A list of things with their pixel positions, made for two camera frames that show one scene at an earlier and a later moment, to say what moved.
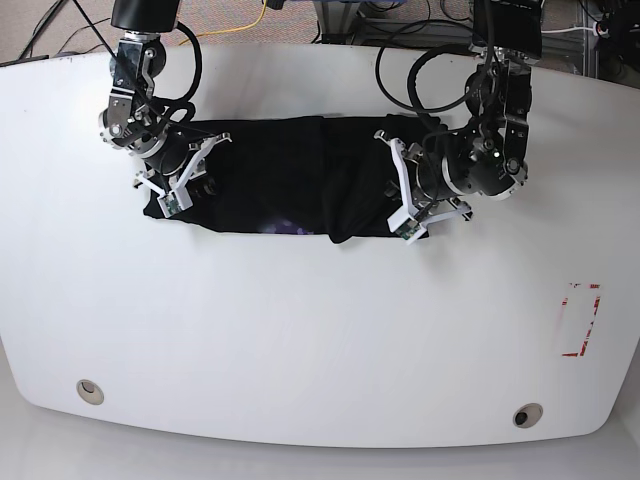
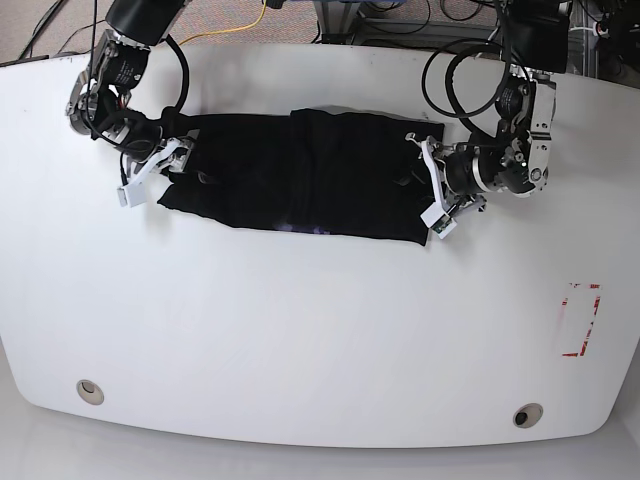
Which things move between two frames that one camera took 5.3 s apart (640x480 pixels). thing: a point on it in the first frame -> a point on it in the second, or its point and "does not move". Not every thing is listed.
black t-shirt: [311, 175] does not move
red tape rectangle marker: [589, 330] does not move
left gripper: [179, 199] -> [174, 157]
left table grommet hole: [90, 392] does not move
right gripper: [408, 224] -> [452, 207]
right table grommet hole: [527, 415] does not move
